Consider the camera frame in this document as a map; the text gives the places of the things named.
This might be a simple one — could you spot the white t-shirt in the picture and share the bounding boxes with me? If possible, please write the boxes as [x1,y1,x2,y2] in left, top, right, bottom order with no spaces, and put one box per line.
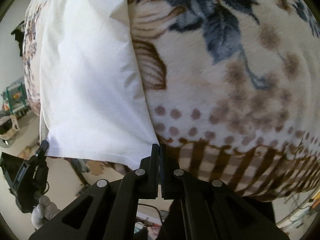
[40,0,157,170]

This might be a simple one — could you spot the black clothes pile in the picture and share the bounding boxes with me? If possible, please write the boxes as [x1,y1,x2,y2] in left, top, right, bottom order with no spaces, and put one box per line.
[11,21,25,57]

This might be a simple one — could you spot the gloved left hand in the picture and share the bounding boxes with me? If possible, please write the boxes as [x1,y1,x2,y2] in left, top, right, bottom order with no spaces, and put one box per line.
[31,196,61,230]

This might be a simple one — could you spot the green rack with items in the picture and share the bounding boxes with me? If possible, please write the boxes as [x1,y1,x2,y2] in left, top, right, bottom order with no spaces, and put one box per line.
[1,77,30,116]

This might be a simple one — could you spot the floral bed blanket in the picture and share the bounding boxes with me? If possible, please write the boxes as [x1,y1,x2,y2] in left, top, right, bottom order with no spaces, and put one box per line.
[23,0,319,201]

